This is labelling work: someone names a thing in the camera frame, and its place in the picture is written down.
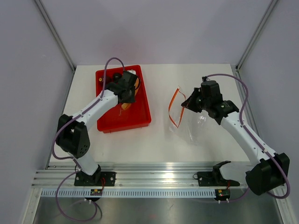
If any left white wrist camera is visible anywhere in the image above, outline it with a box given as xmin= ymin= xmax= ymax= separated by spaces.
xmin=127 ymin=70 xmax=136 ymax=75

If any left aluminium corner post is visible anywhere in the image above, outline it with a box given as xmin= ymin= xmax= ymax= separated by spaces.
xmin=34 ymin=0 xmax=76 ymax=73

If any aluminium corner post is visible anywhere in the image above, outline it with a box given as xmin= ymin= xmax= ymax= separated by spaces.
xmin=34 ymin=0 xmax=76 ymax=73
xmin=235 ymin=0 xmax=280 ymax=72

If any right small circuit board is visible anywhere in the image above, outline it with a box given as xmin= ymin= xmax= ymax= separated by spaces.
xmin=217 ymin=189 xmax=230 ymax=198

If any red plastic tray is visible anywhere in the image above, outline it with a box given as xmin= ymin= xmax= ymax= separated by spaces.
xmin=97 ymin=65 xmax=151 ymax=133

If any small circuit board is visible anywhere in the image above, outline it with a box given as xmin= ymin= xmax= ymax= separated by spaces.
xmin=217 ymin=189 xmax=230 ymax=198
xmin=90 ymin=189 xmax=102 ymax=196

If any right aluminium corner post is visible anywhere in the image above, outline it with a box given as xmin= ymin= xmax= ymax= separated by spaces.
xmin=235 ymin=0 xmax=280 ymax=72

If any aluminium mounting rail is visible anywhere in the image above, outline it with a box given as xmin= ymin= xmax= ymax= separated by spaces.
xmin=31 ymin=163 xmax=285 ymax=188

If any dark plum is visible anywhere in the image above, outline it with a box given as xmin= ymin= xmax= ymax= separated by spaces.
xmin=113 ymin=72 xmax=122 ymax=83

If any clear orange zip top bag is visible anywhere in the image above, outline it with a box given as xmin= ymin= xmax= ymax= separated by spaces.
xmin=168 ymin=86 xmax=207 ymax=146

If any white slotted cable duct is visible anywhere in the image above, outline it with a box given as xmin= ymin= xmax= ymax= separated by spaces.
xmin=41 ymin=189 xmax=216 ymax=198

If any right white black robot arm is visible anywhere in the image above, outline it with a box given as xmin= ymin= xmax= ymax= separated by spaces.
xmin=181 ymin=80 xmax=291 ymax=199

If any red apple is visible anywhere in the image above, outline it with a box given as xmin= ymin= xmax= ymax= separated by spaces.
xmin=99 ymin=77 xmax=109 ymax=86

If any left small circuit board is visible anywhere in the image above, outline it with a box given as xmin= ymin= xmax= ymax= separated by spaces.
xmin=90 ymin=189 xmax=102 ymax=196

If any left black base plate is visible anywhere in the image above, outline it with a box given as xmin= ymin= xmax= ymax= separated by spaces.
xmin=74 ymin=171 xmax=116 ymax=187

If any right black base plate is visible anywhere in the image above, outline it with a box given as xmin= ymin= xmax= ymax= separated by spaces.
xmin=196 ymin=171 xmax=240 ymax=187

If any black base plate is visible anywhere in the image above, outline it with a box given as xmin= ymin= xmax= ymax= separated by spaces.
xmin=196 ymin=171 xmax=240 ymax=187
xmin=74 ymin=171 xmax=116 ymax=187

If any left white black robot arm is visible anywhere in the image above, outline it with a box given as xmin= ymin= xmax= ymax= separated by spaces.
xmin=55 ymin=70 xmax=141 ymax=186

